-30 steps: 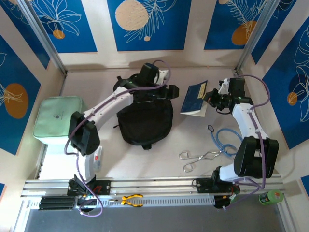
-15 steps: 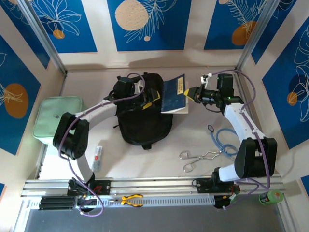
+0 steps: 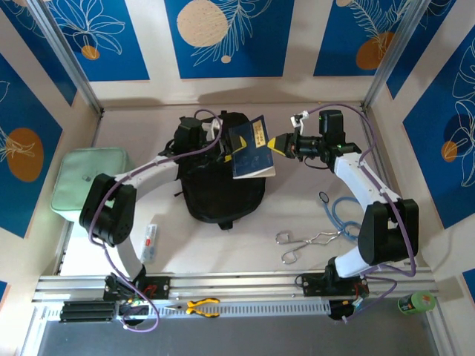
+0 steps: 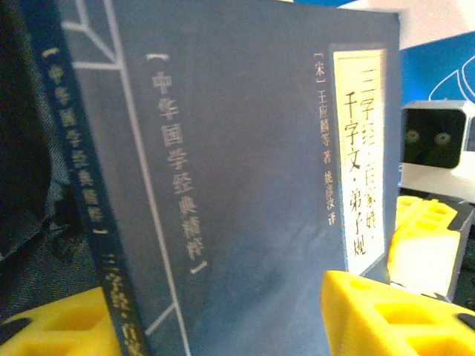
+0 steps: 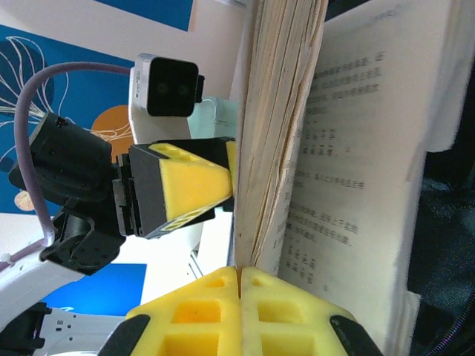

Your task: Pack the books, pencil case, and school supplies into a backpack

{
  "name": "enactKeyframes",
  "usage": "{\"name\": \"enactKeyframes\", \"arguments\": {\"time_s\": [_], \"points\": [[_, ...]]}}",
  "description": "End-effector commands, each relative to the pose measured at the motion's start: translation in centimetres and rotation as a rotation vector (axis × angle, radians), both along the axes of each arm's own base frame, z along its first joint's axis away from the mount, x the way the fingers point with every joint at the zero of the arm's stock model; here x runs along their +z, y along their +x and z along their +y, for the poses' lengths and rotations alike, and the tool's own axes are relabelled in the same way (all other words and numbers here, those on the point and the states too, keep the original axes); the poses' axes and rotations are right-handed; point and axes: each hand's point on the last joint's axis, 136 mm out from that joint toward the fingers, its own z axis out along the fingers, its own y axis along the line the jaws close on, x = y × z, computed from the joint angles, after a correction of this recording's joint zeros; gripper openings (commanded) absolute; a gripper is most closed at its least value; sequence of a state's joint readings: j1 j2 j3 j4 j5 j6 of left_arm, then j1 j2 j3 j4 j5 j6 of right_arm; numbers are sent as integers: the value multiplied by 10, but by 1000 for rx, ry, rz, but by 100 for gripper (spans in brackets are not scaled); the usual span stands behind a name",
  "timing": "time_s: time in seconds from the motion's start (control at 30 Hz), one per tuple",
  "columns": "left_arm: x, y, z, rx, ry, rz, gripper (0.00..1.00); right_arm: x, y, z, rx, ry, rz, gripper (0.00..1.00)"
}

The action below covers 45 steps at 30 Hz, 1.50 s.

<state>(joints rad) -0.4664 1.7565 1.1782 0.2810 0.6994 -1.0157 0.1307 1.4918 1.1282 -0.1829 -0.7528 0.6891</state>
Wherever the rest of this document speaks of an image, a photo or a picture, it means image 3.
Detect navy blue labelled book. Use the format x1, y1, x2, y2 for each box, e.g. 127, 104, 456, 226
228, 114, 278, 180

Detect black backpack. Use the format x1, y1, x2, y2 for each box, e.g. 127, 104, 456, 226
159, 110, 267, 231

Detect mint green zip case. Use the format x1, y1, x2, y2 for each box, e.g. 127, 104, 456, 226
50, 147, 131, 223

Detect blue stethoscope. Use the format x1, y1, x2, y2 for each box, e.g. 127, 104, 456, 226
318, 191, 367, 243

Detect metal tongs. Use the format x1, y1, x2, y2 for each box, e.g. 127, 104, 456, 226
275, 228, 344, 265

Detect white tube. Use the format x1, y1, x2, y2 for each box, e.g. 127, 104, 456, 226
140, 223, 159, 265

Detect grey metal plate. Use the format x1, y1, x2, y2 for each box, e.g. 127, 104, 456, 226
36, 314, 441, 356

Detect black ribbed block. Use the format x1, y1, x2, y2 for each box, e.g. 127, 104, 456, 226
59, 300, 116, 323

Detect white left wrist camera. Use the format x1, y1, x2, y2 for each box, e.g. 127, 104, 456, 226
206, 117, 224, 141

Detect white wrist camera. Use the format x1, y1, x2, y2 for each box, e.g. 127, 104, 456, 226
289, 110, 311, 130
206, 117, 224, 141

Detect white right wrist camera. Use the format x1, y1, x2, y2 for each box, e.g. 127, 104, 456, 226
289, 110, 311, 130

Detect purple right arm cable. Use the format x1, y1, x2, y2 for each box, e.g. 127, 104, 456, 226
306, 103, 417, 323

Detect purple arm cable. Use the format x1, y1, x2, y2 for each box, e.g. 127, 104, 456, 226
306, 103, 417, 323
88, 108, 223, 333

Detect aluminium frame post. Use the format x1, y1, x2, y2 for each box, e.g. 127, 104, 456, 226
361, 0, 433, 108
25, 0, 105, 115

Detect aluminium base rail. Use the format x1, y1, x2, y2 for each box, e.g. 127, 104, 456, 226
31, 270, 441, 303

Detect yellow handled pliers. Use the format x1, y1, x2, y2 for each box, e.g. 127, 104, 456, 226
163, 297, 221, 319

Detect white slotted cable duct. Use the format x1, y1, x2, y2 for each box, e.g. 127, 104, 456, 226
118, 300, 331, 318

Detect thin white cable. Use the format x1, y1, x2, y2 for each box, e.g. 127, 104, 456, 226
426, 224, 459, 271

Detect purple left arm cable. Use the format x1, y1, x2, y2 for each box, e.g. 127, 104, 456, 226
88, 108, 223, 333

